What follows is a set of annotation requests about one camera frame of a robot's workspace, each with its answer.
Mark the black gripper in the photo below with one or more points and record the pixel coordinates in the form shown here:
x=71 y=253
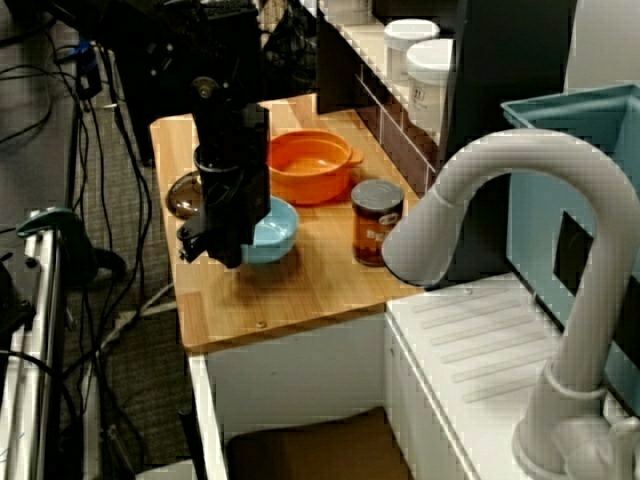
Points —
x=230 y=205

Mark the orange beans can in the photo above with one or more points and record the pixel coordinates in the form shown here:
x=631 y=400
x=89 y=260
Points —
x=372 y=225

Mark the black computer tower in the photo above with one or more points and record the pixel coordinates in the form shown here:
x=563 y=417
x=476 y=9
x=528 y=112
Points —
x=130 y=125

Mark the grey toy faucet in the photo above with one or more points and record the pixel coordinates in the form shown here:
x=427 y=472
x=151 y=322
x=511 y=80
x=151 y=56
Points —
x=550 y=150

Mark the white plastic lidded jar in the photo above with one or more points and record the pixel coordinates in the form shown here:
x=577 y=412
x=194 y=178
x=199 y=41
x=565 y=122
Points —
x=425 y=80
x=410 y=35

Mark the brown glass lid yellow knob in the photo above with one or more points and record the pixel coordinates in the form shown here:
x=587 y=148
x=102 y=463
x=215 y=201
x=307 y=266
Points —
x=182 y=197

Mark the black plug with blue tape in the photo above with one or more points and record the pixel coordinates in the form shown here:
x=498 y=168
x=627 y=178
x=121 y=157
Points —
x=89 y=75

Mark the aluminium frame rail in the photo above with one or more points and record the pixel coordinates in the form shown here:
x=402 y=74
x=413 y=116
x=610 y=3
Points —
x=45 y=325

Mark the white sink unit with drainboard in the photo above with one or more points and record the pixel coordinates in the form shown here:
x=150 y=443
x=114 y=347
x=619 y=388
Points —
x=475 y=330

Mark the dark grey upright panel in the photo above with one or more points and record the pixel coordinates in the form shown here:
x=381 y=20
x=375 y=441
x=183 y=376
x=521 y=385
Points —
x=500 y=75

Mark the light blue bowl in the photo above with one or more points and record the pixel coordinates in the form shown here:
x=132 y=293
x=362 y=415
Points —
x=275 y=235

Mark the teal plastic bin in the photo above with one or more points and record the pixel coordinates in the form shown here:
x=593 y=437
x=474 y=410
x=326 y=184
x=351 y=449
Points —
x=530 y=225

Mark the dark tiled backsplash with ledge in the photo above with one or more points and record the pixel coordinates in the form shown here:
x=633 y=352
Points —
x=400 y=150

